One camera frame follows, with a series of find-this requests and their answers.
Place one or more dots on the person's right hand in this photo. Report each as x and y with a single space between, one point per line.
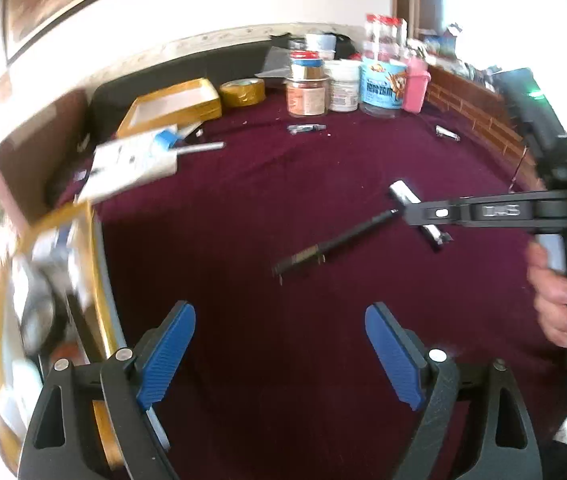
553 300

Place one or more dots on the large yellow-rimmed tray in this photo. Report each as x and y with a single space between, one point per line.
97 265

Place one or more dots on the black pen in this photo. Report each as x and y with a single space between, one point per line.
333 247

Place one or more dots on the framed wall picture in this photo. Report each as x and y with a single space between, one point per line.
63 5

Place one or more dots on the clear jar with cartoon label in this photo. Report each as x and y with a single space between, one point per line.
381 90

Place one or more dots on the silver metal bar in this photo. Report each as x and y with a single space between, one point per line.
401 191

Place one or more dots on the yellow tape roll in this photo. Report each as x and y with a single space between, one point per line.
243 95

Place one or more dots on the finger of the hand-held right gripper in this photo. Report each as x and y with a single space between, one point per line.
463 212

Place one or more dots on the pink covered bottle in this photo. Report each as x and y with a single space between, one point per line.
416 87

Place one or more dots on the brick-pattern wooden ledge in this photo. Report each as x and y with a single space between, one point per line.
478 110

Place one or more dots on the small white object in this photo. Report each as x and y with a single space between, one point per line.
447 133

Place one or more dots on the white plastic tube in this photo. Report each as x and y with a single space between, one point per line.
201 147

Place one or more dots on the clear jar with metal rim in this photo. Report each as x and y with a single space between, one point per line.
306 100

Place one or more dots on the white paper booklet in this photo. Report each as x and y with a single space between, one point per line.
123 165

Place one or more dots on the white tub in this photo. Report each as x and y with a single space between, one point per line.
321 42

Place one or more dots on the small yellow cardboard box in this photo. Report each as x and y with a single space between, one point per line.
198 105

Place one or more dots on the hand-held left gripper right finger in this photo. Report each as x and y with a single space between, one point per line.
396 355

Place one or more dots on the white plastic jar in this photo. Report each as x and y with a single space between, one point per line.
342 90

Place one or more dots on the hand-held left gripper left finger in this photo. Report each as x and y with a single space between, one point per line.
168 355

